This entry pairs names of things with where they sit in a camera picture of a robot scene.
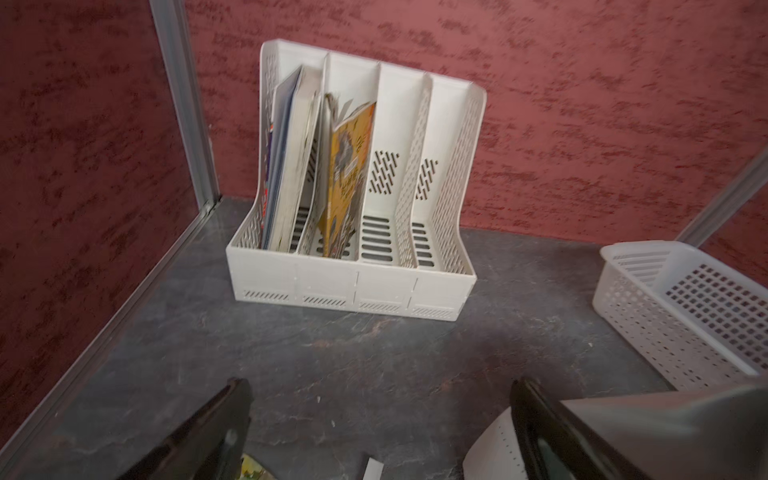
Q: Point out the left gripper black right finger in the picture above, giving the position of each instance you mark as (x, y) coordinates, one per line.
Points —
(555, 444)

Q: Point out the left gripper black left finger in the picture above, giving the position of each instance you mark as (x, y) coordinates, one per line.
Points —
(208, 445)

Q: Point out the colourful children's book on table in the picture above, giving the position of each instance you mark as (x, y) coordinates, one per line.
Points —
(251, 469)

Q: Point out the white perforated plastic basket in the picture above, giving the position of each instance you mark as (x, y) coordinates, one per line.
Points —
(697, 321)

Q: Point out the white booklet in organizer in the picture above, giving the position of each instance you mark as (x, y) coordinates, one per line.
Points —
(291, 133)

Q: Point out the yellow book in organizer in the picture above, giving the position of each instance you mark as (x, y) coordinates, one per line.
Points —
(344, 148)

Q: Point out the right aluminium corner post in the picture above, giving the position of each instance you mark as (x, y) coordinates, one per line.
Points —
(727, 203)

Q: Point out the aluminium corner post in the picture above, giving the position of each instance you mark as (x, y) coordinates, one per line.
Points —
(727, 203)
(172, 29)

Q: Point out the left aluminium corner post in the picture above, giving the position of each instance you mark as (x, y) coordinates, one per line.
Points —
(172, 29)

